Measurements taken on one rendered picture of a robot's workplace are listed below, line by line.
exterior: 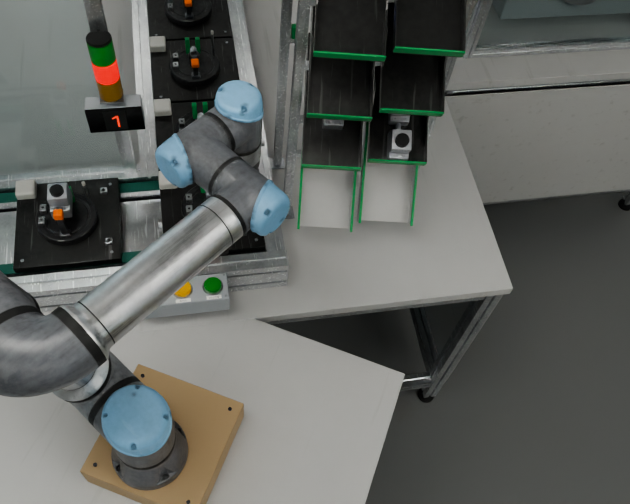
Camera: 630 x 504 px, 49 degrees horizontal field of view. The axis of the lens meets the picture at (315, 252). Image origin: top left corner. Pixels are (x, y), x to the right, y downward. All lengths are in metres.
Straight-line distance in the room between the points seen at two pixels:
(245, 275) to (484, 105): 1.10
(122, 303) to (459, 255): 1.12
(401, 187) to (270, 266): 0.37
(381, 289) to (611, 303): 1.47
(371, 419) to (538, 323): 1.38
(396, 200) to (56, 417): 0.93
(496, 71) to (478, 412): 1.20
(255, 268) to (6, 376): 0.84
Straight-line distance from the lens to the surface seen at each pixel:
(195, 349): 1.68
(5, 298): 0.99
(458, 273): 1.85
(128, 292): 0.96
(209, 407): 1.54
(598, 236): 3.22
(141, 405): 1.31
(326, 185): 1.68
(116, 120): 1.63
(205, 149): 1.08
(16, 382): 0.95
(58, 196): 1.67
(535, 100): 2.49
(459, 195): 2.00
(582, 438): 2.77
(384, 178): 1.71
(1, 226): 1.87
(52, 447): 1.65
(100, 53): 1.49
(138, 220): 1.81
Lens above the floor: 2.39
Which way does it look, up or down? 58 degrees down
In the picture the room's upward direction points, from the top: 9 degrees clockwise
